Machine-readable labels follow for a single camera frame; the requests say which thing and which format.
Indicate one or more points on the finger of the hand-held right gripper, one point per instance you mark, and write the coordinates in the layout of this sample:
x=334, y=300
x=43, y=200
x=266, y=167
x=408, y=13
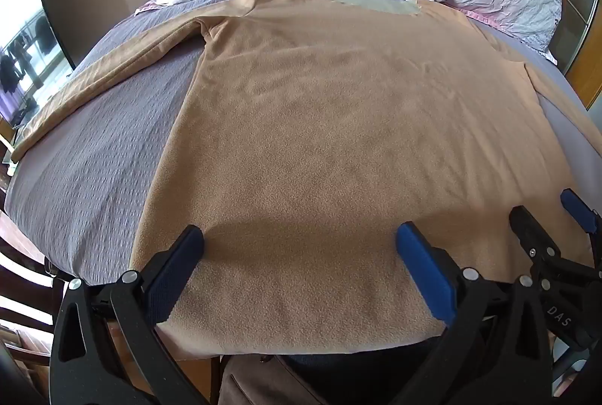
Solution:
x=534, y=233
x=577, y=208

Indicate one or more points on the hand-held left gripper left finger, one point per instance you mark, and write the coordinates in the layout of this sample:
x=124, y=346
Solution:
x=181, y=273

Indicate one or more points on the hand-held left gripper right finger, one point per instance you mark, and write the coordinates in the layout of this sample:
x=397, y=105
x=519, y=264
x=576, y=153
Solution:
x=425, y=275

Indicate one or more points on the beige fleece long-sleeve shirt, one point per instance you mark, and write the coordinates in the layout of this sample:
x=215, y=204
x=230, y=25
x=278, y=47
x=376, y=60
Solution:
x=329, y=141

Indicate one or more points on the hanging dark clothes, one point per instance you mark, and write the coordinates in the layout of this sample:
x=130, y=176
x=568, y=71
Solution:
x=12, y=71

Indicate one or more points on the grey textured bedsheet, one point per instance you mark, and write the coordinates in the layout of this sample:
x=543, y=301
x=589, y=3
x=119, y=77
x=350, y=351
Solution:
x=103, y=141

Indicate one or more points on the wooden headboard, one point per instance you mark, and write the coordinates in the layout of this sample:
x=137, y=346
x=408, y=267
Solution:
x=581, y=33

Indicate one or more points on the balcony window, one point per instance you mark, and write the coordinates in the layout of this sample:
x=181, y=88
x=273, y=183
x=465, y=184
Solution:
x=28, y=71

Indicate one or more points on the wooden bed frame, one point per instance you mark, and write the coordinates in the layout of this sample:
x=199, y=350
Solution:
x=23, y=273

